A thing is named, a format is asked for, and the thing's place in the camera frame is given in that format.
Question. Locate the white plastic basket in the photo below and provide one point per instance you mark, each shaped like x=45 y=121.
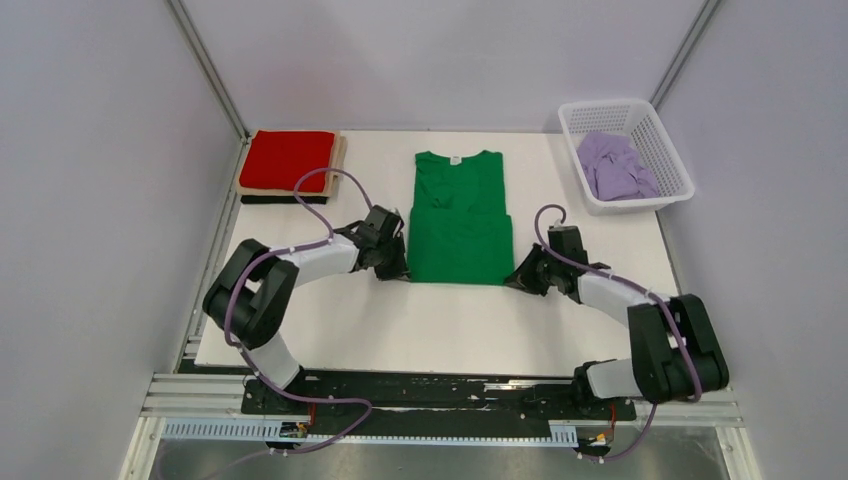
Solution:
x=637 y=120

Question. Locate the purple t shirt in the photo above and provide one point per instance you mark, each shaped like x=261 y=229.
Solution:
x=613 y=169

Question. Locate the folded black t shirt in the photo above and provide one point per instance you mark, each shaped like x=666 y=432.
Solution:
x=282 y=200

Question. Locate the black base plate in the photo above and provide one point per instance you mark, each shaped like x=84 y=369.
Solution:
x=430 y=404

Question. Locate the green t shirt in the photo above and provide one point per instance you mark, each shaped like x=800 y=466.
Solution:
x=460 y=231

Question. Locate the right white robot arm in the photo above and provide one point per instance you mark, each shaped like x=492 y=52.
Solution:
x=674 y=351

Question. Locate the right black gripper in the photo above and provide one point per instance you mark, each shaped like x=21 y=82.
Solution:
x=522 y=278

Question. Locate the folded red t shirt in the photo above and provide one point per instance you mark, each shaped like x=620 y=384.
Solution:
x=277 y=160

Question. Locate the aluminium rail frame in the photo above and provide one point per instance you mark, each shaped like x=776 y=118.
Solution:
x=207 y=407

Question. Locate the white slotted cable duct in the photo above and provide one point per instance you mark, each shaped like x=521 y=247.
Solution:
x=281 y=431

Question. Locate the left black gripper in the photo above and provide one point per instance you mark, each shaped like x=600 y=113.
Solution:
x=400 y=269

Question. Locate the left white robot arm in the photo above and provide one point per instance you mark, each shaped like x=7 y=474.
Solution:
x=251 y=294

